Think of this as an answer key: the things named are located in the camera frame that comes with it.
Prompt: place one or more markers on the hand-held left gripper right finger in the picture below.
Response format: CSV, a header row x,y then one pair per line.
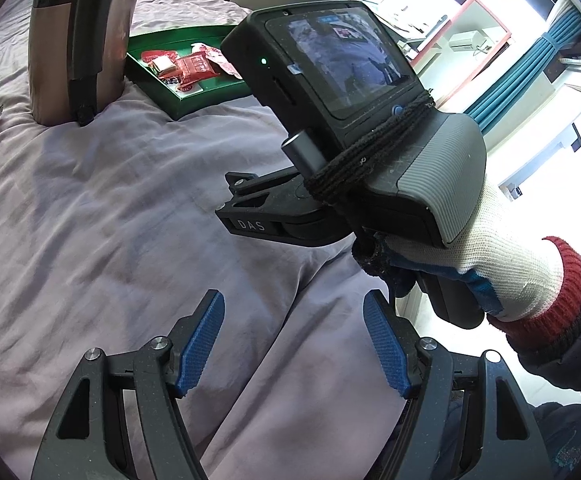
x,y
385,345

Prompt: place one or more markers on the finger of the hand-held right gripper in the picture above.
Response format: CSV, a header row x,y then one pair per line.
x,y
260,182

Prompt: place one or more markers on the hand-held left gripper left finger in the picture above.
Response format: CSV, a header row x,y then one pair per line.
x,y
200,345

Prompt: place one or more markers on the green cardboard box tray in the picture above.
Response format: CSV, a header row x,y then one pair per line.
x,y
160,40

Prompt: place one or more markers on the long red white snack packet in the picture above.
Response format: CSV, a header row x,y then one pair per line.
x,y
148,56

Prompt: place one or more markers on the person's right forearm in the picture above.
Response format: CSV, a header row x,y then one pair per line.
x,y
570,350

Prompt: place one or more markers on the person's right hand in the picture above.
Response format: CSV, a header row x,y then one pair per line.
x,y
510,260

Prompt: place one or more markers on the purple bed sheet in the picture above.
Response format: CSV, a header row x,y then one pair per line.
x,y
120,200

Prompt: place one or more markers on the white air conditioner unit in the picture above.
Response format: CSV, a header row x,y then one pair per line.
x,y
468,40

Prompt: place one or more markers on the brown and black electric kettle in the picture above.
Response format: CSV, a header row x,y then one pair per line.
x,y
105,60

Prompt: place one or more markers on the long teal curtain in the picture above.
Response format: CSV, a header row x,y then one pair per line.
x,y
520,70

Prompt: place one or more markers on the person's dark clothing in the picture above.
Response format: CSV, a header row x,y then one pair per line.
x,y
570,440

